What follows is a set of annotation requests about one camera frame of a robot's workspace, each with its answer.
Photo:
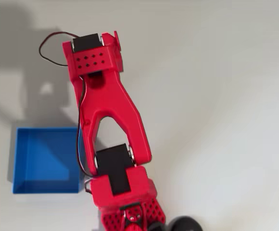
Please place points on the blue square tray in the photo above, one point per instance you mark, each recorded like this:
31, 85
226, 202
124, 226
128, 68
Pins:
45, 154

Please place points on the black round object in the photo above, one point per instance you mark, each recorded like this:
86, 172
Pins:
185, 223

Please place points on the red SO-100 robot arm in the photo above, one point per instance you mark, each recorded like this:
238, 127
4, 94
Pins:
110, 101

